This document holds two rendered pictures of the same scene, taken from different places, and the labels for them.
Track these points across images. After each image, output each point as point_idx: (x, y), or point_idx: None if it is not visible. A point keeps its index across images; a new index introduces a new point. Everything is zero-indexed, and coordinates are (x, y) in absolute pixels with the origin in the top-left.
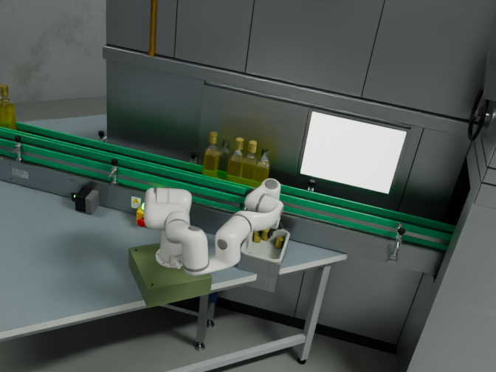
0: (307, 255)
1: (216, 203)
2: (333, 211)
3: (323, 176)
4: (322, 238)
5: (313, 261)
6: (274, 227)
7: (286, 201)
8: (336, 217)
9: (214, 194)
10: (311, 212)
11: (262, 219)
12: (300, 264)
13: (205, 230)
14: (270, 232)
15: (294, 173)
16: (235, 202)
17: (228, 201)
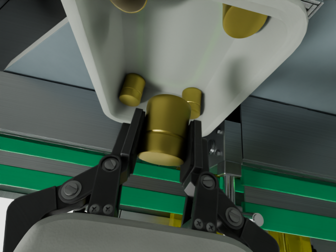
0: (67, 59)
1: (306, 194)
2: (4, 171)
3: (70, 212)
4: (45, 102)
5: (43, 41)
6: (51, 245)
7: (124, 189)
8: (4, 154)
9: (320, 226)
10: (66, 161)
11: None
12: (65, 24)
13: (314, 113)
14: (121, 153)
15: (124, 212)
16: (258, 202)
17: (276, 202)
